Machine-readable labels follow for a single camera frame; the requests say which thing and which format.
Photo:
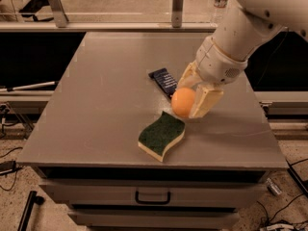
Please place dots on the black power adapter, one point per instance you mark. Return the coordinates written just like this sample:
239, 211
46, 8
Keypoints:
7, 167

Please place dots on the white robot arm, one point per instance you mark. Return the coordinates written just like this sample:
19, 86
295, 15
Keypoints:
248, 24

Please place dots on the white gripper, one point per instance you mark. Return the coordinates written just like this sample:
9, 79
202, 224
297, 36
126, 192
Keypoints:
217, 63

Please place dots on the grey drawer cabinet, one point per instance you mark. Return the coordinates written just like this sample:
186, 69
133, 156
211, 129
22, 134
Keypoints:
85, 145

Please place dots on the clear plastic water bottle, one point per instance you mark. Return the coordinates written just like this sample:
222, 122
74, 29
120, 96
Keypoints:
220, 7

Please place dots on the seated person in background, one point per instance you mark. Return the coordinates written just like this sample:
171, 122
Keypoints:
17, 10

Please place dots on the grey metal rod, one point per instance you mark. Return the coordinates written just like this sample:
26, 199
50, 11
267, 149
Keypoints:
30, 87

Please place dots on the metal railing frame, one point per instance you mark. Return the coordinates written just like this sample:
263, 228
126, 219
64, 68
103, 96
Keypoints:
122, 15

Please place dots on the orange fruit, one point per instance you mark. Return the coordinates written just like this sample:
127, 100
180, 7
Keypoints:
182, 101

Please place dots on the green and yellow sponge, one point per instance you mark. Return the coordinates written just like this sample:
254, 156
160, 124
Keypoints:
160, 136

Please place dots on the black bar on floor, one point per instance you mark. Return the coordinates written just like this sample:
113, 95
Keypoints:
32, 200

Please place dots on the dark blue snack packet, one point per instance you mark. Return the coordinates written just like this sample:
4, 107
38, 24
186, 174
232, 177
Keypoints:
164, 80

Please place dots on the black drawer handle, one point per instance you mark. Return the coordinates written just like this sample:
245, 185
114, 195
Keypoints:
146, 198

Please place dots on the white power strip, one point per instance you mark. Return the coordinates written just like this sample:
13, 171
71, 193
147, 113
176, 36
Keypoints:
278, 227

